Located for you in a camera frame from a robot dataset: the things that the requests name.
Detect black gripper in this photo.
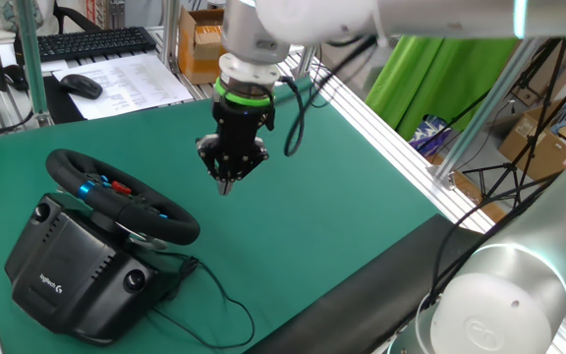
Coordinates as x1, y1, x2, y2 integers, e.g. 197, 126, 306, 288
196, 97, 277, 196

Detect black racing steering wheel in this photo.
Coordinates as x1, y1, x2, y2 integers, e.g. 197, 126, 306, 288
45, 148, 201, 251

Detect black wheel base housing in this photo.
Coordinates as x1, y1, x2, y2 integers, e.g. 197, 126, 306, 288
4, 193, 186, 348

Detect green table mat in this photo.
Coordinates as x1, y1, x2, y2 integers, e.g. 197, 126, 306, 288
0, 76, 444, 354

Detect small open cardboard box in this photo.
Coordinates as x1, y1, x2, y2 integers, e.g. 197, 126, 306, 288
177, 5, 229, 86

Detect printed paper sheet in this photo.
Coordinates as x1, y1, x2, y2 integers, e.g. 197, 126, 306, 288
51, 52, 195, 121

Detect black computer mouse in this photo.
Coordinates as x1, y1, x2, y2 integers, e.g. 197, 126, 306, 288
58, 73, 104, 101

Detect black desk pad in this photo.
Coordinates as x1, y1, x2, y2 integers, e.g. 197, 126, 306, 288
41, 73, 88, 125

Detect black keyboard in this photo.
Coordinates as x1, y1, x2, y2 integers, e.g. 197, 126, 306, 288
14, 26, 158, 64

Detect blue patterned bag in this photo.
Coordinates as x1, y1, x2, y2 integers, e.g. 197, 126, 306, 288
409, 114, 456, 157

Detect green cloth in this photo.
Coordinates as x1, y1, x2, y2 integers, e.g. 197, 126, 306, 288
365, 33, 519, 142

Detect black tripod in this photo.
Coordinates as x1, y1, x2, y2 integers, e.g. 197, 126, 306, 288
462, 36, 566, 207

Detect large cardboard box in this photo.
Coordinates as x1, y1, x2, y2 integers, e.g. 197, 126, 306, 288
497, 91, 566, 182

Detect black camera cable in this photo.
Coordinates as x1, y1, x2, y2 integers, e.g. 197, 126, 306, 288
281, 36, 380, 158

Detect thin black hanging cable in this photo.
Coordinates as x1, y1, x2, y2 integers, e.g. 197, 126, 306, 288
307, 46, 363, 109

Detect thin black wheel cable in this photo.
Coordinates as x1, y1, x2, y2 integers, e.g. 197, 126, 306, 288
147, 250, 256, 350

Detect aluminium frame post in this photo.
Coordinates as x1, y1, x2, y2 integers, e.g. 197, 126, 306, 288
432, 37, 552, 183
161, 0, 182, 70
13, 0, 52, 128

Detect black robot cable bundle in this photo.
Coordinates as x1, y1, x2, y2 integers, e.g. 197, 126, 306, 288
418, 171, 559, 321

